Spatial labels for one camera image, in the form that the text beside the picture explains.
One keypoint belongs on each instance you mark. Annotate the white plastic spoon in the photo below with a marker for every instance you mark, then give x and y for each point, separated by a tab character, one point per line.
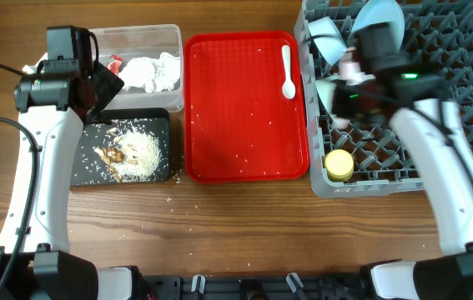
288	87

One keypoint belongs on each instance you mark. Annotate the grey dishwasher rack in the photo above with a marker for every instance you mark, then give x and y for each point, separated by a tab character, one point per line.
439	32

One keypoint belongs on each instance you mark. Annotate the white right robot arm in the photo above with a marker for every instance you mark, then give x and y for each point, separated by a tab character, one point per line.
379	84

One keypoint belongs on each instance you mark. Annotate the rice and food scraps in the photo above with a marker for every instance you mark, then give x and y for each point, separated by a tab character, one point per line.
132	156

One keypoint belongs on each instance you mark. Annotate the light blue bowl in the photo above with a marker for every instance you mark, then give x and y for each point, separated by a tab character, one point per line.
327	38

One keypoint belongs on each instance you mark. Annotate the red serving tray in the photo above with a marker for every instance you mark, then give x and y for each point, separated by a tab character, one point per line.
238	125

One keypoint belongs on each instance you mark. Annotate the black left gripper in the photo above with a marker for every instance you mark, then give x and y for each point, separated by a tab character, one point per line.
108	83

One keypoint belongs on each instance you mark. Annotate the white plastic fork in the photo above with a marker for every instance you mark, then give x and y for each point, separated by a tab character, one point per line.
351	74

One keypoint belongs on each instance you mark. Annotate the black plastic tray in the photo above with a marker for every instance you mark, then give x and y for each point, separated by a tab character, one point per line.
94	166

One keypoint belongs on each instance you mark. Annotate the green bowl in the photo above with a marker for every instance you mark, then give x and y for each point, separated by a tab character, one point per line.
326	93

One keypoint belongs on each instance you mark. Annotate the yellow plastic cup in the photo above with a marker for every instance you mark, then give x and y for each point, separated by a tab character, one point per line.
339	165

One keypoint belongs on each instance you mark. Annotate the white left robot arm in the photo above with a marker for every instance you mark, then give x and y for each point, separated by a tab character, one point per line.
67	92

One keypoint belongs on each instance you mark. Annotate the clear plastic bin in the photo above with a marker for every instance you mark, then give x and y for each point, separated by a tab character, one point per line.
142	41

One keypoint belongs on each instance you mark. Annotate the white tissue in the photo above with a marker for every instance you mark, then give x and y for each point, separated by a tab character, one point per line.
152	74

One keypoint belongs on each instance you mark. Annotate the light blue plate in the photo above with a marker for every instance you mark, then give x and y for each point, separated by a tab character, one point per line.
381	11

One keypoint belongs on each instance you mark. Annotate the red snack wrapper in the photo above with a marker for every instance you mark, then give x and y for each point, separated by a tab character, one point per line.
114	64

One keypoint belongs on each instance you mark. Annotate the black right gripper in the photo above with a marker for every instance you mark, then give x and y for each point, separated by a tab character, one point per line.
339	108

